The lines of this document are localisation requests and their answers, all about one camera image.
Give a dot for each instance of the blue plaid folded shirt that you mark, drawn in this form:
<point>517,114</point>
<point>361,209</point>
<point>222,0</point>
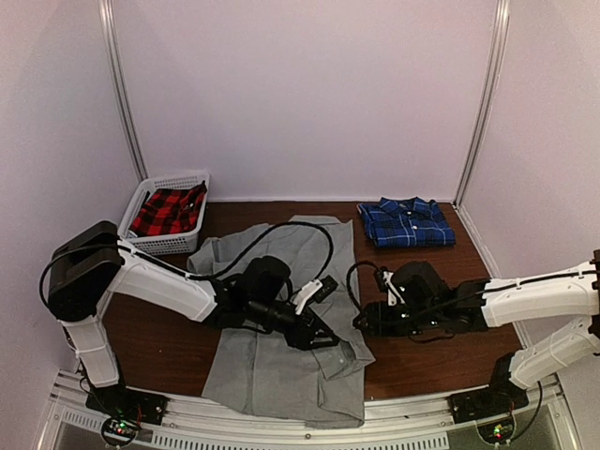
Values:
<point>409,223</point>

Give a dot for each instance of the aluminium corner post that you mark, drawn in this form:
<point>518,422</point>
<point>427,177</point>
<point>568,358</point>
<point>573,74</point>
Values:
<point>499,37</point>
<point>109,32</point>

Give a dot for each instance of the left aluminium corner post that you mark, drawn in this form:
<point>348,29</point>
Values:
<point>109,32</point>

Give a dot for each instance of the white plastic basket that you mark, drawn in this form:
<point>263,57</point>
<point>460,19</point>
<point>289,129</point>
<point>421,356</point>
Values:
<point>169,243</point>

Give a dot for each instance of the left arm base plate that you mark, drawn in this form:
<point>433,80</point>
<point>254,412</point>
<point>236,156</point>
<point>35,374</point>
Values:
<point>135,406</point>

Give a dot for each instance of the grey long sleeve shirt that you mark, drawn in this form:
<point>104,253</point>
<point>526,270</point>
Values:
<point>296,355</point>

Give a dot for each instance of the red black plaid shirt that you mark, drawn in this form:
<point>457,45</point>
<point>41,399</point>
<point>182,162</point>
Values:
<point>169,211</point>

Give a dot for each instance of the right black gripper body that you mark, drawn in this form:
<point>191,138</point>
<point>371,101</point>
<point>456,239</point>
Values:
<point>403,326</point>

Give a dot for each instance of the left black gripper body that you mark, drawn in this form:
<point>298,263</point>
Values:
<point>292,336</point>

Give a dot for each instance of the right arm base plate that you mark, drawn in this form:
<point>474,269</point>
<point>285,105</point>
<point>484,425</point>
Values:
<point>483,403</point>

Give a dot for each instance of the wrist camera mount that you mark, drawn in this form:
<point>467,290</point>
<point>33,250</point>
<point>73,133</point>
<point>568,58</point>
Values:
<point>383,278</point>
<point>313,292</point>

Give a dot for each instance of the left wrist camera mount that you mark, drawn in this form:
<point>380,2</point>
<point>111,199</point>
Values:
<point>313,292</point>

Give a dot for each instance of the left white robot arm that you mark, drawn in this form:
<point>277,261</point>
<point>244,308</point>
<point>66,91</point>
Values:
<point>98,263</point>

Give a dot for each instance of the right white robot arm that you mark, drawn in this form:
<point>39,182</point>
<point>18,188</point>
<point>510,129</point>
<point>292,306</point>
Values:
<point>418,298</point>

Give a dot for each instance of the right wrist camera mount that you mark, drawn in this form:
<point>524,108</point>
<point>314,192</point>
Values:
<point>383,278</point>

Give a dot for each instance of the right aluminium corner post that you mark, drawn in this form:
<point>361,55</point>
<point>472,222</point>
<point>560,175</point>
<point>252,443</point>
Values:
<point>499,37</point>

